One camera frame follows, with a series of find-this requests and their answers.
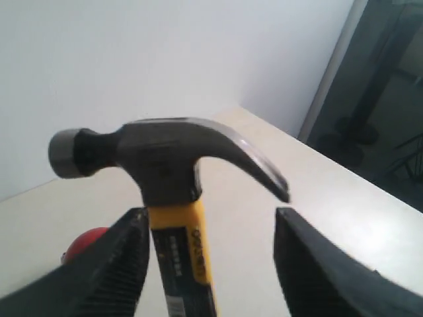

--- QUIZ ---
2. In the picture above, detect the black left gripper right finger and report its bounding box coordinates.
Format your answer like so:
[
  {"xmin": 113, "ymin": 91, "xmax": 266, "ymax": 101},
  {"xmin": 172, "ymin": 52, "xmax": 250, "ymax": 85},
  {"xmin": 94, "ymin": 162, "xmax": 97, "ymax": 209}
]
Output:
[{"xmin": 274, "ymin": 207, "xmax": 422, "ymax": 316}]

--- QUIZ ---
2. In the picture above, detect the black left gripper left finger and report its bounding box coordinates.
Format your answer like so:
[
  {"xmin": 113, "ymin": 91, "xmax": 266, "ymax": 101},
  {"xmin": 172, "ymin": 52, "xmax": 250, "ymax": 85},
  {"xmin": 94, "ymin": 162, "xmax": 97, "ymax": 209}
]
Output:
[{"xmin": 1, "ymin": 208, "xmax": 149, "ymax": 316}]

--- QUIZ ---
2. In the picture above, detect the black and yellow claw hammer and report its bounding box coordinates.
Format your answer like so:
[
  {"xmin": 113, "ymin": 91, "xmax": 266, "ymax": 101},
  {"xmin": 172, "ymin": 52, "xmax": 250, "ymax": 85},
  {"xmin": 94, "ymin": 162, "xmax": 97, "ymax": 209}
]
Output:
[{"xmin": 48, "ymin": 118, "xmax": 290, "ymax": 316}]

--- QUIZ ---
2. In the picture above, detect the red dome push button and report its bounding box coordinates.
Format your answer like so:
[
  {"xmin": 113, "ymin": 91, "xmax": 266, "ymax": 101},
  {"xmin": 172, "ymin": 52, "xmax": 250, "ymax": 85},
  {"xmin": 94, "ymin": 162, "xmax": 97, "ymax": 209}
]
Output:
[{"xmin": 60, "ymin": 227, "xmax": 108, "ymax": 265}]

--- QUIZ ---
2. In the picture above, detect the dark stand with round base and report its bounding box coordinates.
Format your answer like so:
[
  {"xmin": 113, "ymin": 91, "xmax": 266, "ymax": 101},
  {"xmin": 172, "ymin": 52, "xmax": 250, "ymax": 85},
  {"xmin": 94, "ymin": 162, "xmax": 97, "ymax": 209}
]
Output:
[{"xmin": 317, "ymin": 13, "xmax": 422, "ymax": 167}]

